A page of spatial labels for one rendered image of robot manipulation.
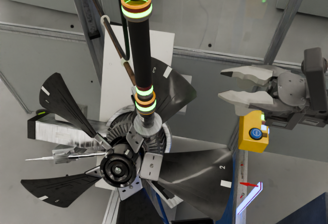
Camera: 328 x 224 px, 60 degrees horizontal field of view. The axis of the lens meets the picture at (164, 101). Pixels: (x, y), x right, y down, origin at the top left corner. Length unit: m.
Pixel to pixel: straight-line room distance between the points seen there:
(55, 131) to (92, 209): 1.13
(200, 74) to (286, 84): 1.10
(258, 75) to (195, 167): 0.48
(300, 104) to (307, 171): 1.95
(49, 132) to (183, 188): 0.55
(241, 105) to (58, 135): 0.79
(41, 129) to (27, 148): 1.36
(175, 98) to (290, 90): 0.37
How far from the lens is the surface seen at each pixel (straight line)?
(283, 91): 0.53
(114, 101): 1.14
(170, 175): 0.93
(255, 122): 1.21
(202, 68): 1.57
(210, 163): 0.95
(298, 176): 2.41
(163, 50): 1.06
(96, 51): 1.44
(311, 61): 0.48
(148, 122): 0.66
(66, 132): 1.13
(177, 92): 0.80
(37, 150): 2.48
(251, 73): 0.54
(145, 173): 0.95
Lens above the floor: 2.07
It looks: 56 degrees down
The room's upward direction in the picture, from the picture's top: straight up
